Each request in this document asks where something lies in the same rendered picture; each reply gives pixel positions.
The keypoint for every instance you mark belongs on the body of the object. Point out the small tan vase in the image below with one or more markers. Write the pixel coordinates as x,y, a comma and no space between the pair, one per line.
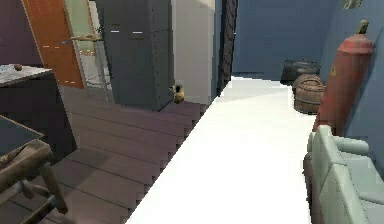
178,93

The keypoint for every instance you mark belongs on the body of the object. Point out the dark grey fridge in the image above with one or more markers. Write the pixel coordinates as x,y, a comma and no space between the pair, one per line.
140,60

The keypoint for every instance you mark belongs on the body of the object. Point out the black tyre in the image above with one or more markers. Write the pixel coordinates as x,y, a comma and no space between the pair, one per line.
227,43

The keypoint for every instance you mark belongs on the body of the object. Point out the black round bin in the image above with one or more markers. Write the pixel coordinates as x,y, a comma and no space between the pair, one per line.
299,70

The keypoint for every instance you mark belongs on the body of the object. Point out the brown wooden barrel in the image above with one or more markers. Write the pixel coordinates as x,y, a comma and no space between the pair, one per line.
308,95

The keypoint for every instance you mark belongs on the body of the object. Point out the pale glass door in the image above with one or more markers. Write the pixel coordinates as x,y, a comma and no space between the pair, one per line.
87,50

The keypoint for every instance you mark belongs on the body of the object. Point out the orange room door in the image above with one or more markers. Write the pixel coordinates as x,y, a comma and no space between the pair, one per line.
55,40

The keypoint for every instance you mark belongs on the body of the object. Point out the red gas cylinder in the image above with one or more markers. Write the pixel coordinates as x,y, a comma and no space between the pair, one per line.
346,80

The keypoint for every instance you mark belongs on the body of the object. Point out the dark counter with pale top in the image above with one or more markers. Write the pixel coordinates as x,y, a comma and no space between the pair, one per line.
30,100

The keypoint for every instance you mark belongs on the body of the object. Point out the pale green sofa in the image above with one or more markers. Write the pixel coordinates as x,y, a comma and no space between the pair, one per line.
343,180

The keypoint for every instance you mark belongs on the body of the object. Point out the wooden chair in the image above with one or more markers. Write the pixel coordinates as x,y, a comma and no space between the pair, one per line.
30,176

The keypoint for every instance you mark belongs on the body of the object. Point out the small brown round food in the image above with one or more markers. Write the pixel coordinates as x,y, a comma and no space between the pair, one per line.
18,67

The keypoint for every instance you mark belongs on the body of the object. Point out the dark table with wooden rim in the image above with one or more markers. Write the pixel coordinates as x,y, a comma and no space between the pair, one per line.
13,135

